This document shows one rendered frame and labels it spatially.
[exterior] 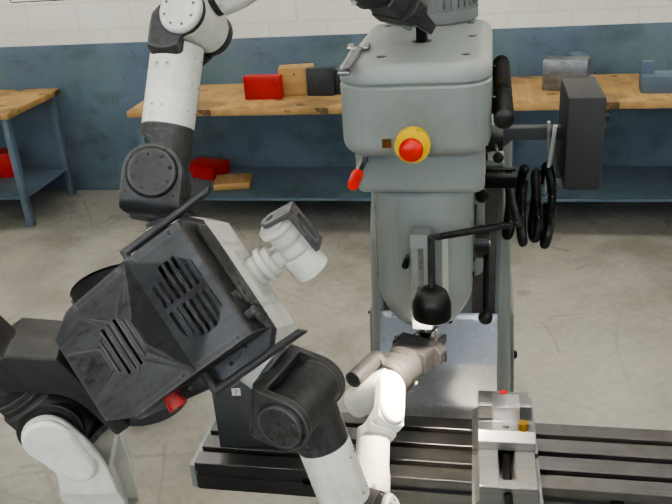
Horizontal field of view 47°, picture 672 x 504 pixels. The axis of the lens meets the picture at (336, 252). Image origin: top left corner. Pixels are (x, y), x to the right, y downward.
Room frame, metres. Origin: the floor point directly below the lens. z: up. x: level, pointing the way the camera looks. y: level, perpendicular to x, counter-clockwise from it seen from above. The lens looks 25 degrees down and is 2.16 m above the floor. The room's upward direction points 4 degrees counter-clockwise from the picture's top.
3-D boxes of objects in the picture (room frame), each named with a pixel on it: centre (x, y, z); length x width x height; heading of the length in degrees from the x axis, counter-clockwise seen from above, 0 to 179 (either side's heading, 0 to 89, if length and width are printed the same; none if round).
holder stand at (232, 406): (1.59, 0.20, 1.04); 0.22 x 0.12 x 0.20; 85
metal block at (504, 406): (1.45, -0.36, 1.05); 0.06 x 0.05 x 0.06; 79
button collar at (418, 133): (1.26, -0.14, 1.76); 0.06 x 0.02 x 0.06; 78
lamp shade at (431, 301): (1.27, -0.17, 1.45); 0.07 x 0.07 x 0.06
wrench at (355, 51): (1.35, -0.05, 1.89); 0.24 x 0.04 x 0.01; 171
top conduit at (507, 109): (1.49, -0.34, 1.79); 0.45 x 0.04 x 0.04; 168
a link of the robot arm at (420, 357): (1.41, -0.14, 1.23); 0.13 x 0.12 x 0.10; 55
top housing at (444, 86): (1.50, -0.19, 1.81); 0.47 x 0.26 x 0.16; 168
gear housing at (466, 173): (1.53, -0.20, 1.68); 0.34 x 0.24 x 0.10; 168
